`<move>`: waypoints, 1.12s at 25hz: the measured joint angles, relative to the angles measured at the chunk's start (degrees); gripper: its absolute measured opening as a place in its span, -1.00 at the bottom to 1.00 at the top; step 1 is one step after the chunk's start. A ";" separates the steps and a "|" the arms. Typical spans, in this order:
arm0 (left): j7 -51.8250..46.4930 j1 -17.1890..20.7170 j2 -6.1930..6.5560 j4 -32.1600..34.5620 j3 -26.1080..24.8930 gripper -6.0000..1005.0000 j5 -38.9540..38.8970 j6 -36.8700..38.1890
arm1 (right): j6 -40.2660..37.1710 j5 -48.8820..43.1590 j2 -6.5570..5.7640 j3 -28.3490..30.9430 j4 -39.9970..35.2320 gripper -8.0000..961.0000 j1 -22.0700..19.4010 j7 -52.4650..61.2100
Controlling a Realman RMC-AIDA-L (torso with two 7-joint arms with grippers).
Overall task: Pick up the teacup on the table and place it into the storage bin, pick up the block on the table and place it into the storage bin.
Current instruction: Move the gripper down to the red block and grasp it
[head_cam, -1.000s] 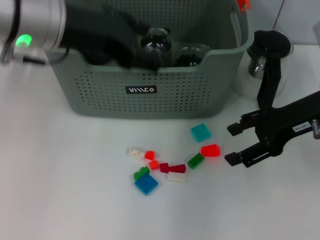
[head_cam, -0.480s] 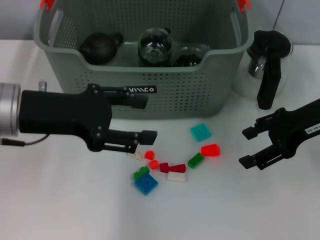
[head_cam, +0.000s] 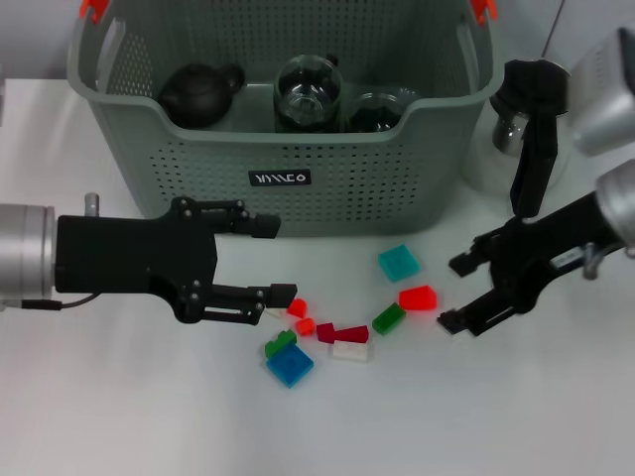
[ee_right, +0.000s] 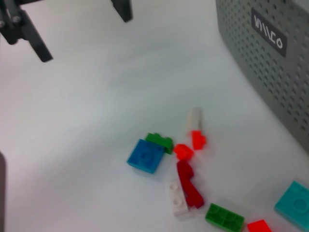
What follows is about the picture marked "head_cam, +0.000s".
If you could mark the grey-green perforated storage bin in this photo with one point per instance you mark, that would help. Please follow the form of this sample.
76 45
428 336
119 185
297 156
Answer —
208 163

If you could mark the blue square toy brick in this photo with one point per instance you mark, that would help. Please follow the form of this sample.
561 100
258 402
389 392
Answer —
290 367

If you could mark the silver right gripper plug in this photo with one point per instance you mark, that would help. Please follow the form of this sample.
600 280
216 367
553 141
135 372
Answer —
593 260

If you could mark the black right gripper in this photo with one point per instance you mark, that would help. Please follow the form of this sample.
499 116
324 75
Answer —
546 248

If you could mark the black bin logo label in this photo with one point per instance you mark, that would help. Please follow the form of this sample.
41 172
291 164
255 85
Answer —
280 178

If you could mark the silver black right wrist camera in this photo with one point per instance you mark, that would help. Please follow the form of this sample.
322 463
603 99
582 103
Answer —
605 99

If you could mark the small white toy brick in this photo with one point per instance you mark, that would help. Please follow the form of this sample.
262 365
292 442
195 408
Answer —
275 313

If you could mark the teal square toy brick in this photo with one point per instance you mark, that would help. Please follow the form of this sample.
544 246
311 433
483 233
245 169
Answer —
398 263

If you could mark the white two-stud toy brick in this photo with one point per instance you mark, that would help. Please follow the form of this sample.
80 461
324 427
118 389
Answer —
352 352

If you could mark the green rectangular toy brick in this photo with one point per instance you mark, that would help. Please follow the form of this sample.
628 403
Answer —
388 318

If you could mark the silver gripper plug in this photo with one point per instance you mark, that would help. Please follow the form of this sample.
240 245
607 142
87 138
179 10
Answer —
91 204
593 260

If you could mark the black clay teapot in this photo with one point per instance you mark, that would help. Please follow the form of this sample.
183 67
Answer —
196 99

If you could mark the small green toy brick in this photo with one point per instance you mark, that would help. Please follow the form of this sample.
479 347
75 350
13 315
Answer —
278 343

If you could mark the small red toy brick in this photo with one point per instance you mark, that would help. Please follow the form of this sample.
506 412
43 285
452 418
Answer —
297 308
306 326

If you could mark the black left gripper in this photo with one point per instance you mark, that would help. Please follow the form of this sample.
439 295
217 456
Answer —
124 253

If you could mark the bright red slope brick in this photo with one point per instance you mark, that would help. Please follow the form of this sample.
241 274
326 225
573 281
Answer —
419 299

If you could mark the round glass jar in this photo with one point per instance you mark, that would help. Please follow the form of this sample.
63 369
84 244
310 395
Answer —
307 74

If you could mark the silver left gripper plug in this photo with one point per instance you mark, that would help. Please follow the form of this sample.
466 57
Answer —
91 204

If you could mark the dark red toy brick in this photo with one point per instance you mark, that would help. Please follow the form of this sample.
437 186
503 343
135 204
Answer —
347 333

